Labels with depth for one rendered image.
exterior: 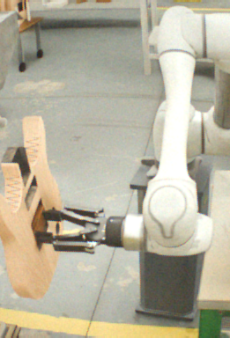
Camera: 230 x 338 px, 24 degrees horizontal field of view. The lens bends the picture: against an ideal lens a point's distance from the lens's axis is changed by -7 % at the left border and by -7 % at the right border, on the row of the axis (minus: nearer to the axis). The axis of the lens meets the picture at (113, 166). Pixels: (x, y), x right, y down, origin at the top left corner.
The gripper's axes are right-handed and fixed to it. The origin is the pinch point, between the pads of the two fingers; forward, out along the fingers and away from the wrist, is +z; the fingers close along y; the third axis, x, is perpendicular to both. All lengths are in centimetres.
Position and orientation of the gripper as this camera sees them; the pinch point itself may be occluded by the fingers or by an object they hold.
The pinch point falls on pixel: (41, 225)
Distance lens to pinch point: 137.5
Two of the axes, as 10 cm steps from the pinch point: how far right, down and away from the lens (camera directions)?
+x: -1.0, -7.7, -6.3
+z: -9.8, -0.4, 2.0
